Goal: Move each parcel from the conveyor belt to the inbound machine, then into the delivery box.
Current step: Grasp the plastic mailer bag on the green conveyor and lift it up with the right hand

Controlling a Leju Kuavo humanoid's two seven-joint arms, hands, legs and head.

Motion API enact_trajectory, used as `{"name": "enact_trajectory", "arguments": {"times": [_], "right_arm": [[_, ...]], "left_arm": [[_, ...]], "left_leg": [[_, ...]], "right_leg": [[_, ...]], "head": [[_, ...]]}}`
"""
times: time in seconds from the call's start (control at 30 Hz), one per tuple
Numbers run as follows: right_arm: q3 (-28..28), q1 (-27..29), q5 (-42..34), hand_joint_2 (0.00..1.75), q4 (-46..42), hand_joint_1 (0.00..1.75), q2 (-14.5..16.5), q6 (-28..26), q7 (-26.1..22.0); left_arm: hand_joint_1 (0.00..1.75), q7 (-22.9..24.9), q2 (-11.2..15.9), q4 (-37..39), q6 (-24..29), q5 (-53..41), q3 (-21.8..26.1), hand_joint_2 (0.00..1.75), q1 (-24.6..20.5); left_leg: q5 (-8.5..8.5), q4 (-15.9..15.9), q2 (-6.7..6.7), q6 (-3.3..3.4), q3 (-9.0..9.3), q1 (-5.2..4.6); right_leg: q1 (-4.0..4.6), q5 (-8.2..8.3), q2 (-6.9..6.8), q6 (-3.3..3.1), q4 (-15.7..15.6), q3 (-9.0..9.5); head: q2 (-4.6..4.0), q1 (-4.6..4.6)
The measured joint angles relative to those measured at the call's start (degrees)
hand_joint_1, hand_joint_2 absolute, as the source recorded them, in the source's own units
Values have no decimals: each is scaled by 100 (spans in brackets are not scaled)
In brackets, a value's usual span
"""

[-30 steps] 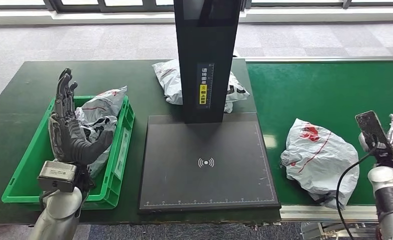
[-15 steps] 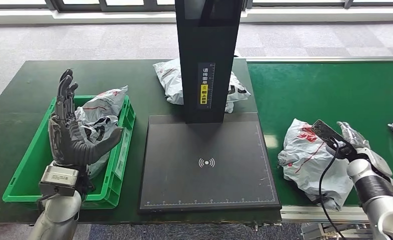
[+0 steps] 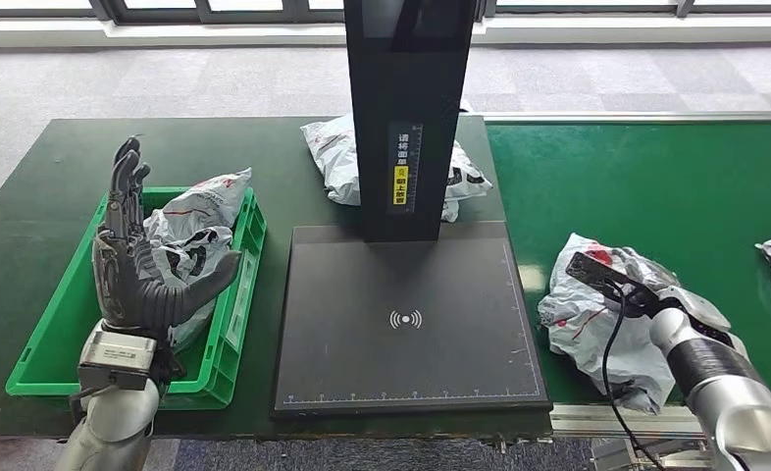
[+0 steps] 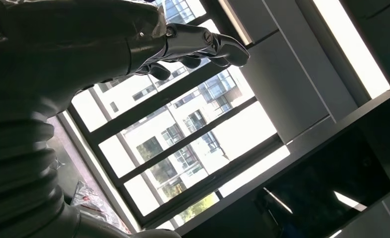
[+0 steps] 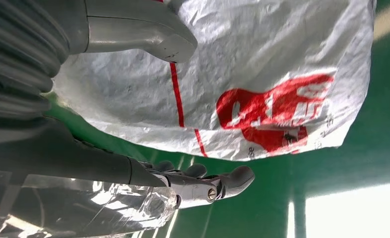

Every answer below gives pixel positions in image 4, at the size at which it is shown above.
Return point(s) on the dark window frame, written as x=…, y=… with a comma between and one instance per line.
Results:
x=159, y=101

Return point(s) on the black inbound scanning machine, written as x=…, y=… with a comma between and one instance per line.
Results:
x=313, y=164

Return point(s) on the white poly parcel, red stripes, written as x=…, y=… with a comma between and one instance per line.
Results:
x=96, y=207

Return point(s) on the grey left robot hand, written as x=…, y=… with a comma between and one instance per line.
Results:
x=66, y=42

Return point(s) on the pale building outside window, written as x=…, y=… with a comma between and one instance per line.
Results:
x=168, y=131

